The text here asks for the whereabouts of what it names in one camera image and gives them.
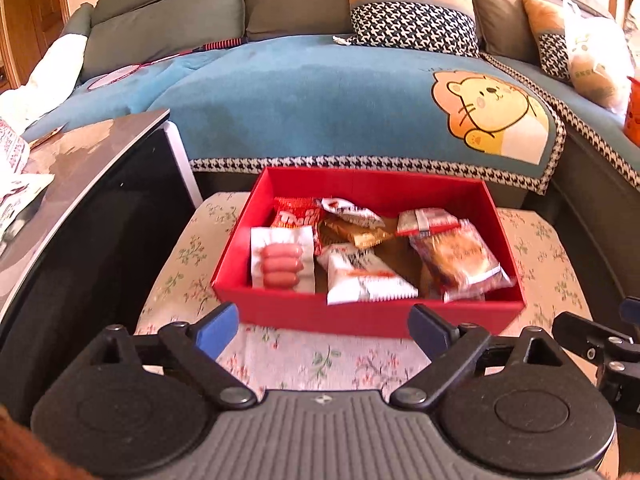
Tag red cardboard box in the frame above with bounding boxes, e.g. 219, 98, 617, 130
211, 166, 527, 338

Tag white cloth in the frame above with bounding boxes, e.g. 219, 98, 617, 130
0, 35, 90, 133

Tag orange plastic basket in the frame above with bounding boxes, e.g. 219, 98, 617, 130
622, 76, 640, 143

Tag small orange houndstooth pillow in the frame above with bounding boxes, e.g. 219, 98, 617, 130
522, 0, 573, 83

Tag white paper packet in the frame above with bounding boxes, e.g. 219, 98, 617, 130
0, 172, 55, 241

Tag houndstooth trimmed sofa cover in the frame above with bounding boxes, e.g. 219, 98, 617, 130
480, 52, 640, 191

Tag white bag with red print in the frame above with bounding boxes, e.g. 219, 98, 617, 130
0, 120, 31, 176

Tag red gummy candy packet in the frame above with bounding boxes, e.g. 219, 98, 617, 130
270, 196, 326, 256

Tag black glass coffee table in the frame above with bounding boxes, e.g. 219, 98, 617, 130
0, 108, 203, 426

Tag white plastic bag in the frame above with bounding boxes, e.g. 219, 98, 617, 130
562, 0, 633, 113

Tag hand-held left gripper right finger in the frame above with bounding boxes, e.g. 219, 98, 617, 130
390, 304, 576, 407

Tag gold foil snack packet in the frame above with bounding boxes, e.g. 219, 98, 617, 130
320, 216, 398, 251

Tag wooden cabinet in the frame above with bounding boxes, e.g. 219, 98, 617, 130
0, 0, 71, 93

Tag white spicy strip packet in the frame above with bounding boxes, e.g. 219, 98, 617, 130
316, 242, 419, 306

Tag clear red cake packet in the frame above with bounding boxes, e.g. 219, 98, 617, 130
409, 220, 517, 303

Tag red rimmed badminton racket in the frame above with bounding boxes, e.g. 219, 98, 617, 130
87, 35, 246, 92

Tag white date snack packet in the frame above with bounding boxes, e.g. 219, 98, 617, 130
320, 197, 386, 228

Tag long red white bar packet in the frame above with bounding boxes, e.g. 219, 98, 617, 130
396, 207, 461, 238

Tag pink sausage pack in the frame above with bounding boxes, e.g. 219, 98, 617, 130
250, 226, 317, 292

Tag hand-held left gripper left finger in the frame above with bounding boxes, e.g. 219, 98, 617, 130
67, 302, 258, 407

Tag person's left forearm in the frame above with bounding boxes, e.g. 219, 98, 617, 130
0, 405, 91, 480

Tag blue lion print blanket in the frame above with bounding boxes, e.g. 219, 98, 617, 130
22, 37, 568, 196

